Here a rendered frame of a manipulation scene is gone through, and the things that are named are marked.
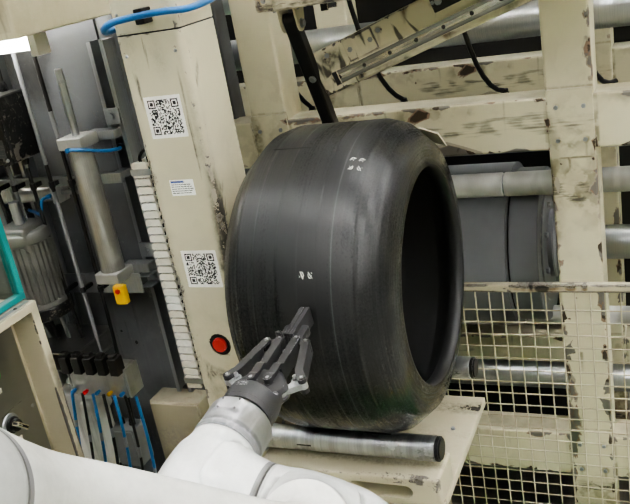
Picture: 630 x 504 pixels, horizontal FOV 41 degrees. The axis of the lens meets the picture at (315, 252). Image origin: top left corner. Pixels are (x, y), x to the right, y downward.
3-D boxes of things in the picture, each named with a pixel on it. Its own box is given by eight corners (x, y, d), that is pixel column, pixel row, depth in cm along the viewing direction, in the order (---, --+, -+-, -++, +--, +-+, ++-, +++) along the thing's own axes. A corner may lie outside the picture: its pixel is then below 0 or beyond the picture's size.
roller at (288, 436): (260, 451, 160) (255, 430, 158) (270, 437, 164) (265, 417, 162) (440, 467, 146) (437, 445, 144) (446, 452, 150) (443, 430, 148)
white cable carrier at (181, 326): (187, 387, 173) (129, 163, 156) (199, 375, 177) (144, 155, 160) (206, 388, 171) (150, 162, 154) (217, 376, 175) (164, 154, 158)
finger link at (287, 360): (259, 379, 113) (269, 380, 113) (292, 330, 122) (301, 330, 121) (266, 402, 115) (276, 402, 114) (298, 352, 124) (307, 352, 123)
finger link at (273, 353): (261, 401, 115) (252, 401, 116) (289, 352, 124) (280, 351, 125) (254, 379, 114) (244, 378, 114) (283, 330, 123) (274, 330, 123)
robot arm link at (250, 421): (182, 419, 105) (203, 388, 110) (202, 473, 109) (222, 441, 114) (246, 424, 101) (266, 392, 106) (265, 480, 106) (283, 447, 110)
